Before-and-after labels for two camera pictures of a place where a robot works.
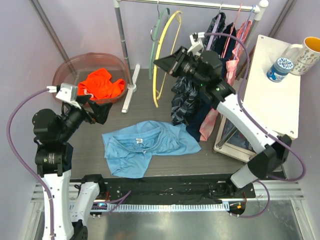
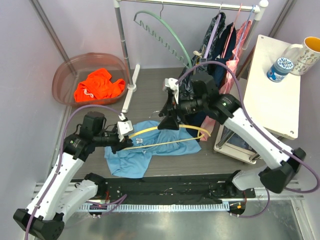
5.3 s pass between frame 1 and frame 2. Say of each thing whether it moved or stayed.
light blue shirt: stayed
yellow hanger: moved
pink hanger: stayed
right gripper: moved
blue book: stayed
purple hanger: stayed
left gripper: moved
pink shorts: stayed
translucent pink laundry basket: stayed
